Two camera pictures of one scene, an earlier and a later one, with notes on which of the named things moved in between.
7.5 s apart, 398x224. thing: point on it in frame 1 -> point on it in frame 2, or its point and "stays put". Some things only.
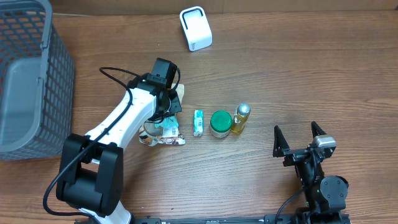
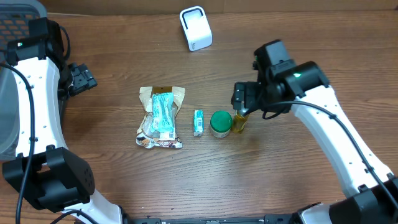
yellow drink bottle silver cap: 240,116 stays put
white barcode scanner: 196,25 stays put
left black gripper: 173,104 -> 83,78
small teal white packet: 198,122 stays put
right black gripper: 282,149 -> 250,91
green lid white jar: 221,123 stays put
